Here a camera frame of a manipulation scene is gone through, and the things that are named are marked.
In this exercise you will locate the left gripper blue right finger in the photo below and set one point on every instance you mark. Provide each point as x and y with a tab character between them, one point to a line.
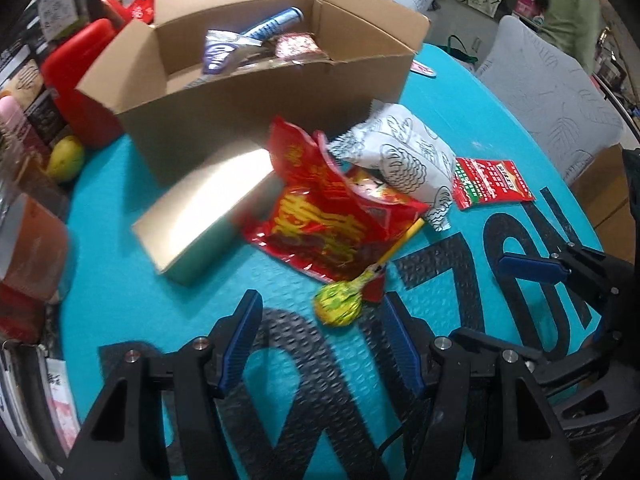
407	338

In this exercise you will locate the yellow green lollipop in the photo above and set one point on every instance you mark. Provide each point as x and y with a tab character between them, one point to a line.
338	304

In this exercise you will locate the clear jar orange label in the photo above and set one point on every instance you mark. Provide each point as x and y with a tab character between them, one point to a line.
35	245

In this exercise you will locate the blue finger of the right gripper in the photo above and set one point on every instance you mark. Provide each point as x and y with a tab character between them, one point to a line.
534	269

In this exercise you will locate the yellow green citrus fruit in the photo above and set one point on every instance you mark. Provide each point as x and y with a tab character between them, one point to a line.
66	160

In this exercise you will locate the large red snack bag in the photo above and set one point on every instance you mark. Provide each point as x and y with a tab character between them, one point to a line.
326	222

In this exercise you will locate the white illustrated snack bag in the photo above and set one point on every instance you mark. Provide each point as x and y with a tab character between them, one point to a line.
411	157

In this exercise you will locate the grey leaf pattern cushion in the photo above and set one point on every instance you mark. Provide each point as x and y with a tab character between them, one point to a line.
551	96

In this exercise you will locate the red green sachet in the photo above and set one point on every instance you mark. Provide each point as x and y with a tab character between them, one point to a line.
482	182

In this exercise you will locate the person in green top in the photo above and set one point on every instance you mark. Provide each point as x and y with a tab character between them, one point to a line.
572	26

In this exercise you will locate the blue cylindrical snack tube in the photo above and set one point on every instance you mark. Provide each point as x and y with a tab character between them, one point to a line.
277	25

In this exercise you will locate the packaged yellow waffle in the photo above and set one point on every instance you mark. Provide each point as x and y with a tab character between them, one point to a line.
225	72

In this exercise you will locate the purple silver snack bag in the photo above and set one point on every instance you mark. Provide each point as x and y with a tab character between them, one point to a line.
225	50

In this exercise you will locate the gold small box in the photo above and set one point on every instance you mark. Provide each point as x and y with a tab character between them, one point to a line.
188	228

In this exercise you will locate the red chinese text bag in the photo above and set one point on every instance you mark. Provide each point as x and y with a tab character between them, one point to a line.
142	10

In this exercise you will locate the pink red flat packet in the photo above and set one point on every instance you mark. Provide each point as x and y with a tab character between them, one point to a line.
421	69

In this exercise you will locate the brown cardboard box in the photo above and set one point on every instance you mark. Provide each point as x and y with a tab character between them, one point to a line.
149	76

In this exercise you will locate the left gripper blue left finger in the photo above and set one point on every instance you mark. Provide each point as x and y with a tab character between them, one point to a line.
235	338

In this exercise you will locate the dark labelled jar on canister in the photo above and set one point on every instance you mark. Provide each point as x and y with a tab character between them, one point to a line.
61	19

